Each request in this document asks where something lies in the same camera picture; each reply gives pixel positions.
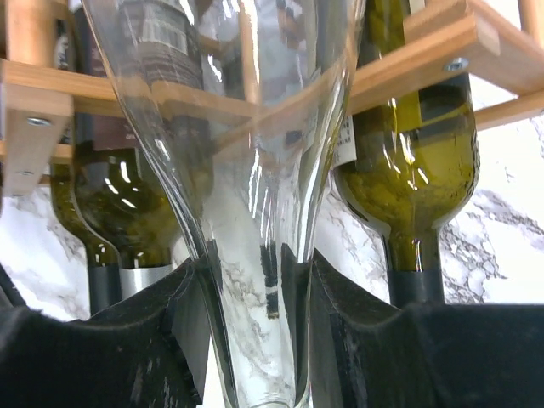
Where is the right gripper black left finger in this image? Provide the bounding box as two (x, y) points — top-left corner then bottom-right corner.
(1, 259), (210, 407)

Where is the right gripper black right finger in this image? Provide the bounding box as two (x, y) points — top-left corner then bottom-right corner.
(281, 247), (543, 407)

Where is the dark green wine bottle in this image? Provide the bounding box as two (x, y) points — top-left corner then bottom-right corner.
(48, 20), (124, 315)
(331, 0), (481, 307)

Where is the clear glass bottle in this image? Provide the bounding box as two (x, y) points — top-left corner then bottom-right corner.
(82, 1), (365, 407)

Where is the wooden wine rack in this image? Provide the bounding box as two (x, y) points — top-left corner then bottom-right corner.
(1, 1), (543, 196)

